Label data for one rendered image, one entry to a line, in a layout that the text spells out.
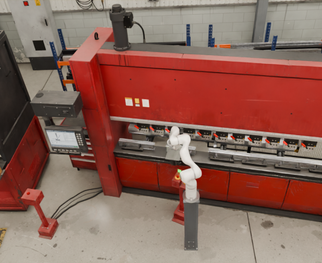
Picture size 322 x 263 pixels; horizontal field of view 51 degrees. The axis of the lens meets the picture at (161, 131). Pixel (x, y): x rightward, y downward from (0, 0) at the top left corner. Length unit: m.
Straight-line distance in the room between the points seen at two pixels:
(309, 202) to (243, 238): 0.97
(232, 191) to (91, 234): 2.00
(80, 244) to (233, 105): 2.72
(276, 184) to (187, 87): 1.73
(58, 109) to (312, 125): 2.79
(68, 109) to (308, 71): 2.50
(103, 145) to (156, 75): 1.24
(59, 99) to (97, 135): 0.79
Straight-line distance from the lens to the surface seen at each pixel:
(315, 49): 5.79
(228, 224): 4.86
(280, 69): 3.59
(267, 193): 4.70
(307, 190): 4.64
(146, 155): 4.48
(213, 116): 3.97
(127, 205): 5.08
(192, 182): 3.62
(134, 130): 4.76
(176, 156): 4.26
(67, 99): 3.82
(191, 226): 4.17
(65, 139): 4.08
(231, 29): 8.12
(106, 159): 4.62
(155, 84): 3.85
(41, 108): 3.94
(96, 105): 4.03
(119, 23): 3.70
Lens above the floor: 4.02
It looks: 41 degrees down
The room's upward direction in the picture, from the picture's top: 4 degrees counter-clockwise
